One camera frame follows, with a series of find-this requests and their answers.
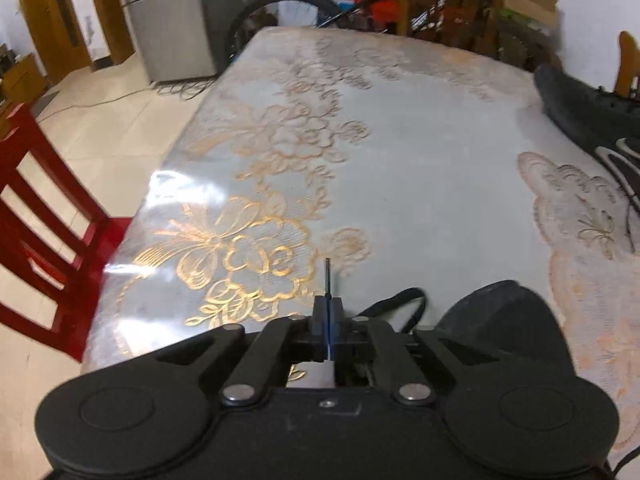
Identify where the wooden sideboard cabinet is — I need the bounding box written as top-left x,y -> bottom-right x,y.
0,54 -> 48,138

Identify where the brown wooden chair right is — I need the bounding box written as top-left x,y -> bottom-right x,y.
614,30 -> 640,98

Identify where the silver refrigerator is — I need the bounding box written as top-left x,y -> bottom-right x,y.
124,0 -> 243,82

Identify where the red wooden chair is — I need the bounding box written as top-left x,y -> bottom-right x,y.
1,104 -> 132,362

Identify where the black bicycle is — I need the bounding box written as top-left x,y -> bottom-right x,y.
226,0 -> 561,68

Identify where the floral lace tablecloth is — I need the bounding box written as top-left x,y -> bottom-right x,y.
84,28 -> 639,460

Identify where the black sneaker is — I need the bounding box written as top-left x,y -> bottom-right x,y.
534,64 -> 639,209
436,280 -> 575,375

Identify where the cardboard box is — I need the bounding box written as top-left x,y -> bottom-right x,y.
500,0 -> 560,30

